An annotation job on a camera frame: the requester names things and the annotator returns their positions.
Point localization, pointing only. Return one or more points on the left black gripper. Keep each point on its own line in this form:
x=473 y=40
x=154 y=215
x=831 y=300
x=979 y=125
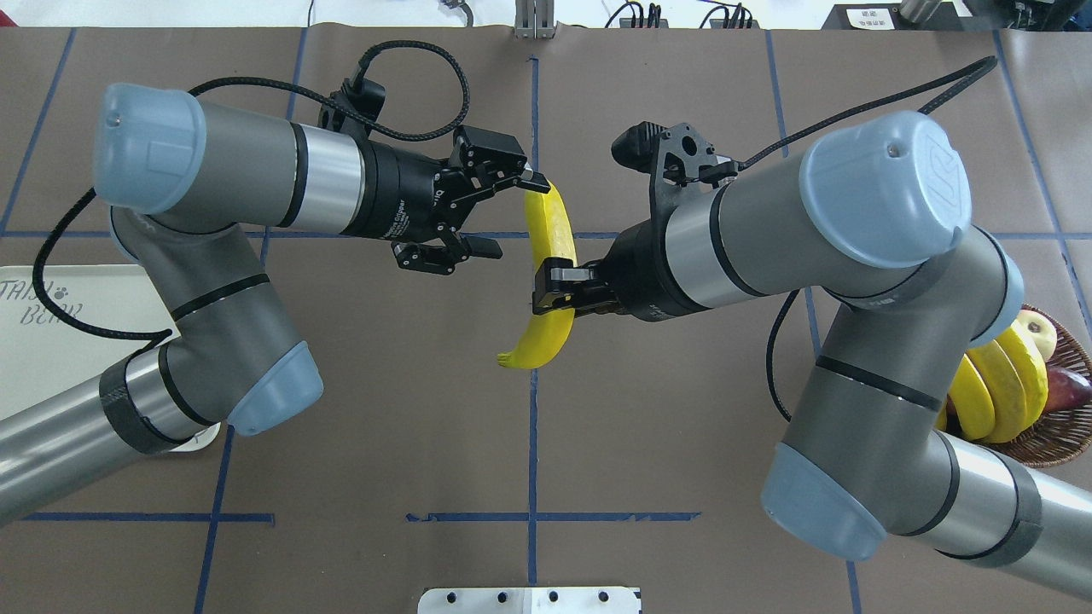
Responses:
x=397 y=194

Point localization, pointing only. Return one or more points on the brown wicker basket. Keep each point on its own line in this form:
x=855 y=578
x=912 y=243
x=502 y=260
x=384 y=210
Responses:
x=1056 y=437

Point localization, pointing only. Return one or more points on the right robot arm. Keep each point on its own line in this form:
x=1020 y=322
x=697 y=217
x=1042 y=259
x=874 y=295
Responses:
x=880 y=216

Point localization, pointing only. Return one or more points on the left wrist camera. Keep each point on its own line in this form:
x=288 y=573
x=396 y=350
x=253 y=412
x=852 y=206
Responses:
x=362 y=96

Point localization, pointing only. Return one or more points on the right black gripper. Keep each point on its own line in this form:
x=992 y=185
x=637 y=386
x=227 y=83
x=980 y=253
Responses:
x=640 y=277

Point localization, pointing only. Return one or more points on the yellow banana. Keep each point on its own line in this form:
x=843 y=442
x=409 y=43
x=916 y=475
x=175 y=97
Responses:
x=1020 y=349
x=552 y=246
x=1003 y=382
x=970 y=402

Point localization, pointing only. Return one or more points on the white rectangular plate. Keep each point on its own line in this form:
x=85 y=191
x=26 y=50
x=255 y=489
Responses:
x=42 y=356

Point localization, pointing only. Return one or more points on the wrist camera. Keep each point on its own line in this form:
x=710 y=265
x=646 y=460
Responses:
x=362 y=96
x=682 y=165

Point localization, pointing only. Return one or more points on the dark red mango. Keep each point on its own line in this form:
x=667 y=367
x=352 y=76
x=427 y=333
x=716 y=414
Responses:
x=1066 y=389

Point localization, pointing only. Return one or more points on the aluminium frame post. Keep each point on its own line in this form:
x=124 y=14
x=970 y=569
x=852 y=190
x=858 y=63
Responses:
x=535 y=19

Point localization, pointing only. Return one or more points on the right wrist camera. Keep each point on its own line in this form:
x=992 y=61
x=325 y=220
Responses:
x=682 y=165

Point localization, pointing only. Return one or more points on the white pedestal column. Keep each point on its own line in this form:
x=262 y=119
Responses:
x=573 y=599

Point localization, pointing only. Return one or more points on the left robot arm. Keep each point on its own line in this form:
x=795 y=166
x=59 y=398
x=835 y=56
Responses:
x=181 y=177

